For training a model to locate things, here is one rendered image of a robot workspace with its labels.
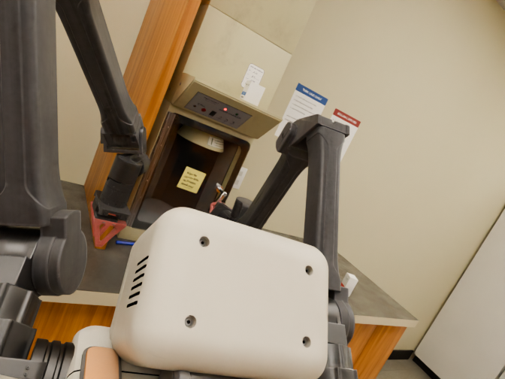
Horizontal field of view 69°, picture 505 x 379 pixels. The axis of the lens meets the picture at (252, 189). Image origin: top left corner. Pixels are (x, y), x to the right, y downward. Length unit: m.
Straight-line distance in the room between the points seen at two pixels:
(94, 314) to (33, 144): 0.71
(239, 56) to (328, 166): 0.62
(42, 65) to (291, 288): 0.35
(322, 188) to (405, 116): 1.76
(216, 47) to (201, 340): 0.96
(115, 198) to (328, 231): 0.45
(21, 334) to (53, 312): 0.64
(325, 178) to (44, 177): 0.45
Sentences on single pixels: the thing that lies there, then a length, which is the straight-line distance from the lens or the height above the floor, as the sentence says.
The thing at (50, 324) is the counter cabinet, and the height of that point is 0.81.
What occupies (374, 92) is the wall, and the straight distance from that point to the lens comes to 2.17.
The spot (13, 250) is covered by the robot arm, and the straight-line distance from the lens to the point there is 0.47.
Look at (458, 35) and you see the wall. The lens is 2.58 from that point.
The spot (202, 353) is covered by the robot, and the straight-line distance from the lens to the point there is 0.34.
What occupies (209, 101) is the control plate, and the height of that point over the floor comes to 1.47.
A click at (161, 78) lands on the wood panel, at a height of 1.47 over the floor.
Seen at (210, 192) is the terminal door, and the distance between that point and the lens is 1.27.
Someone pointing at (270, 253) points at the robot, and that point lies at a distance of 0.38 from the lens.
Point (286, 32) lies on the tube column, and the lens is 1.28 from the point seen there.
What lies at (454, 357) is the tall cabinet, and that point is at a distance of 3.85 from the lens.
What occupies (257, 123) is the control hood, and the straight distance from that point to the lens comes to 1.19.
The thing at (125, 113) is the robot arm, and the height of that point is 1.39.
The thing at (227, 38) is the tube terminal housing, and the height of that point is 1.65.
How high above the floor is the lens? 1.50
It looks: 12 degrees down
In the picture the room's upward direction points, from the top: 25 degrees clockwise
